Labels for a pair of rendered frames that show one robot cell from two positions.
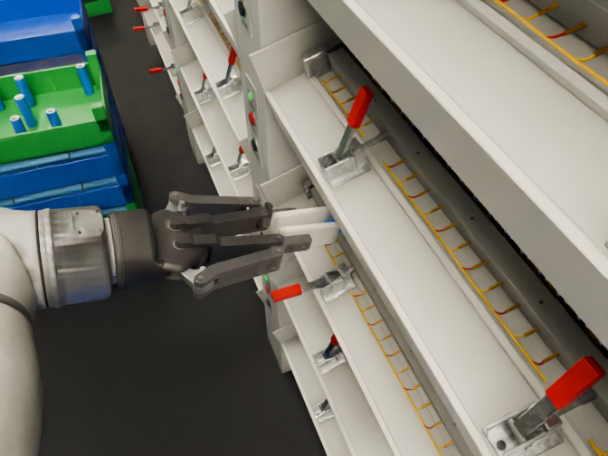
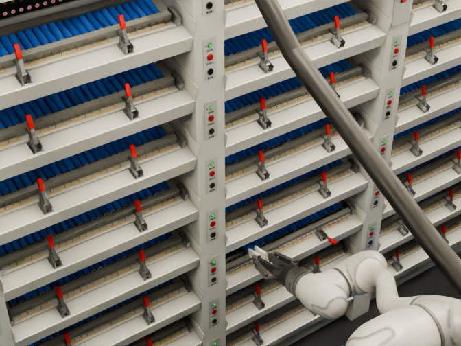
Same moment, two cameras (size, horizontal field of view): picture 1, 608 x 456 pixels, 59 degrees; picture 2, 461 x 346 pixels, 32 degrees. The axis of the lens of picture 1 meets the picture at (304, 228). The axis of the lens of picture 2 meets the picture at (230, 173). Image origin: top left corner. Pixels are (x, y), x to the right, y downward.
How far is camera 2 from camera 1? 2.50 m
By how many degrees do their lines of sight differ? 71
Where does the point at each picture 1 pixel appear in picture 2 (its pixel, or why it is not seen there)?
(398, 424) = (302, 248)
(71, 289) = not seen: hidden behind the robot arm
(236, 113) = (166, 313)
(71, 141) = not seen: outside the picture
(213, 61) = (119, 333)
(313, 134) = (246, 231)
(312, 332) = (247, 312)
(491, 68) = (297, 159)
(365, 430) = (283, 291)
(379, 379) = (290, 252)
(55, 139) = not seen: outside the picture
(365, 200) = (272, 217)
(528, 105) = (305, 156)
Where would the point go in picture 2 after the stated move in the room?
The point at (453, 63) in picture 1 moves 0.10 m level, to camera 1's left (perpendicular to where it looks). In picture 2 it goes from (296, 163) to (304, 182)
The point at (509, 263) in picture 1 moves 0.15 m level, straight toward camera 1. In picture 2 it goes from (293, 187) to (337, 196)
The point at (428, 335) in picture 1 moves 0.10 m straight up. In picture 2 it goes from (306, 206) to (309, 182)
